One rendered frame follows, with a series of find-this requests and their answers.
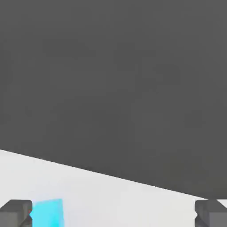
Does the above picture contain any large cyan box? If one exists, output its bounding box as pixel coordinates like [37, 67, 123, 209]
[29, 198, 64, 227]

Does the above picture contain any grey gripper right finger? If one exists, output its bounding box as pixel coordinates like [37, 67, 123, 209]
[194, 199, 227, 227]

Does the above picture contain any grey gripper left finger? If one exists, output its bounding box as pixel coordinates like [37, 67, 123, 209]
[0, 199, 33, 227]

